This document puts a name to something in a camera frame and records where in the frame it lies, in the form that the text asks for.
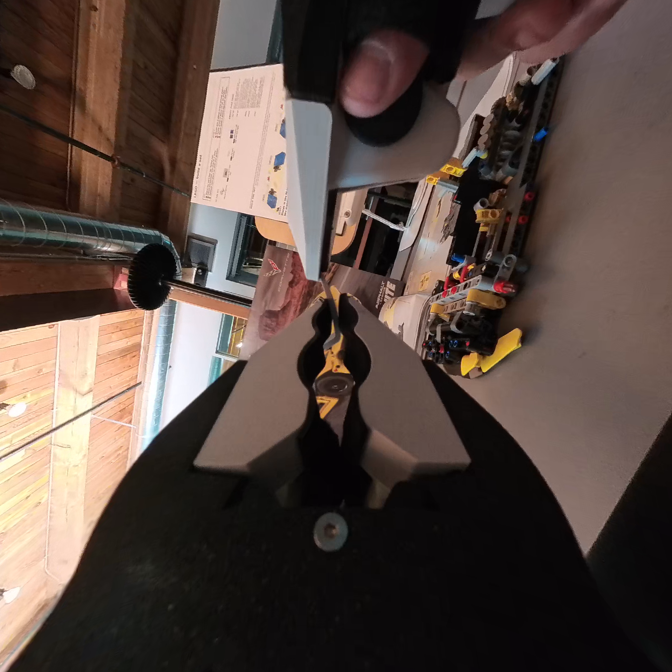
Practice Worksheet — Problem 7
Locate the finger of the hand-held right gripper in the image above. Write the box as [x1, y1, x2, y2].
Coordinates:
[283, 98, 338, 282]

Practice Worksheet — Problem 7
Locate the lego instruction booklet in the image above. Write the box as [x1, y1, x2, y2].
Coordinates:
[388, 176, 465, 351]

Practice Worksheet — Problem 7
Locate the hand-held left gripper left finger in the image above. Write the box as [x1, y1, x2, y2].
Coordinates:
[193, 298, 334, 507]

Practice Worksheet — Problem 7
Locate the lego car chassis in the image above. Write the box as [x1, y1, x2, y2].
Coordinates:
[419, 52, 567, 379]

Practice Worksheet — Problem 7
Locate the printed instruction sheet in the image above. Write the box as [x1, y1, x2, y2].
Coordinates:
[190, 64, 291, 225]

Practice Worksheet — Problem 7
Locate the black pole floor lamp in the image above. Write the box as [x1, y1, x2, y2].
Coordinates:
[126, 243, 254, 312]

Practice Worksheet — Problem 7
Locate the dark wall speaker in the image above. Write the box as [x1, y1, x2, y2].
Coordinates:
[184, 233, 218, 271]

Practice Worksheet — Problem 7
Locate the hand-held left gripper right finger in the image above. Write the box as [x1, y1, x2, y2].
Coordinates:
[338, 295, 471, 509]

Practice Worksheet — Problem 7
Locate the person's right hand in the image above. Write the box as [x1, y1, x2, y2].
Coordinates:
[337, 0, 631, 119]

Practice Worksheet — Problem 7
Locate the teal ceiling duct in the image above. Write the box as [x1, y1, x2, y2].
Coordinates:
[0, 199, 183, 457]

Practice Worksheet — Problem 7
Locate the lego set box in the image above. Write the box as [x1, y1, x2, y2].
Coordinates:
[246, 244, 409, 421]

